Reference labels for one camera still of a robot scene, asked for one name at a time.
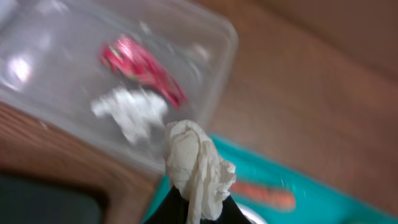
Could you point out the clear plastic bin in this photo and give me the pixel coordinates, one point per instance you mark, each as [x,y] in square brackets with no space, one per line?
[51,69]

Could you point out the teal tray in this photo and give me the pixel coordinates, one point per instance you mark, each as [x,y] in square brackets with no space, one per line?
[316,203]

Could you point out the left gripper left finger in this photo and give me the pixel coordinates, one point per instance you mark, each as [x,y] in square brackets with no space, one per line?
[172,210]

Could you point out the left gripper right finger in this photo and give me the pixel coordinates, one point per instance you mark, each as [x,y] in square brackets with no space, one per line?
[230,214]

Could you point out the red wrapper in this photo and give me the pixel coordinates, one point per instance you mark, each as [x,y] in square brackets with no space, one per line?
[130,59]

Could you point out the carrot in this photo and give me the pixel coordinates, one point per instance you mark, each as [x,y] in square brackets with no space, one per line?
[279,199]

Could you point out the black bin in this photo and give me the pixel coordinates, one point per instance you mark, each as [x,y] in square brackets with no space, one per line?
[27,201]

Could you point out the white tissue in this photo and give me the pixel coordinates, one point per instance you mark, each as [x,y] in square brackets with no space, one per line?
[197,170]

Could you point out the foil-like white paper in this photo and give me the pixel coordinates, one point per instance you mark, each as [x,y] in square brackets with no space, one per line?
[135,111]

